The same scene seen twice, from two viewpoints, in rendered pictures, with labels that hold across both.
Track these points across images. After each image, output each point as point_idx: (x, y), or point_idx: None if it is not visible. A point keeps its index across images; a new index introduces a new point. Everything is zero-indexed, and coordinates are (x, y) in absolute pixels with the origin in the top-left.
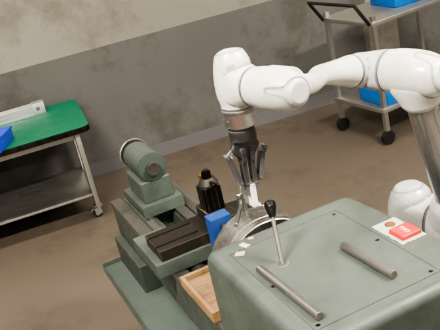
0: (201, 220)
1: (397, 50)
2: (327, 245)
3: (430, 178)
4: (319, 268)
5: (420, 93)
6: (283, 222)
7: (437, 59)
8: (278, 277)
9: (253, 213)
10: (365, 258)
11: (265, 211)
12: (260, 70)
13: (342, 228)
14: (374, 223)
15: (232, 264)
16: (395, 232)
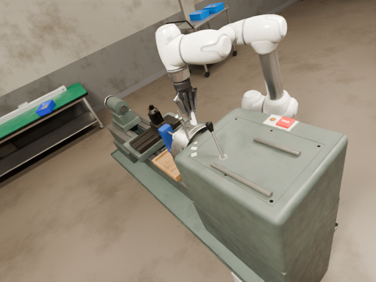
0: (153, 129)
1: (253, 18)
2: (243, 140)
3: (268, 88)
4: (248, 156)
5: (271, 41)
6: None
7: (280, 18)
8: (225, 167)
9: (188, 126)
10: (275, 145)
11: None
12: (193, 35)
13: (246, 126)
14: (263, 120)
15: (192, 163)
16: (281, 123)
